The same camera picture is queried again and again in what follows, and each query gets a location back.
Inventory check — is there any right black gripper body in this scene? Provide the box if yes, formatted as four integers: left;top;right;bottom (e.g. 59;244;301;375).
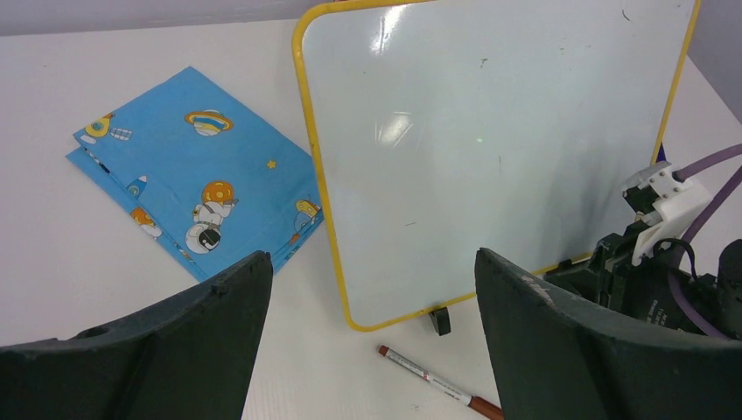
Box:
544;233;703;333

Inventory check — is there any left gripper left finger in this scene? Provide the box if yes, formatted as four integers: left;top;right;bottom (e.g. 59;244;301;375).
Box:
1;251;273;419

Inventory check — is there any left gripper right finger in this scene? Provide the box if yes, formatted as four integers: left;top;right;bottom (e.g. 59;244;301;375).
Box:
474;248;741;419

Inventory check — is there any white marker pen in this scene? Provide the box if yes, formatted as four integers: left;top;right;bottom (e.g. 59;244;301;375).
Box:
377;345;505;420

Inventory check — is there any yellow framed whiteboard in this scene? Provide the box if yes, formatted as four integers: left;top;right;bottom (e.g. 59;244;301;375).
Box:
291;1;700;332

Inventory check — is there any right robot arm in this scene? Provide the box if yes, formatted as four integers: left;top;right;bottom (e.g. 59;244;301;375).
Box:
543;233;741;340

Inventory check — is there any black whiteboard foot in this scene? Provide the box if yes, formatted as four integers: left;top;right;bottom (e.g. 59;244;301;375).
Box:
428;307;452;336

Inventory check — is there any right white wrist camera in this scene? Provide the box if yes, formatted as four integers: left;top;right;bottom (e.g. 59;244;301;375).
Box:
622;161;711;266

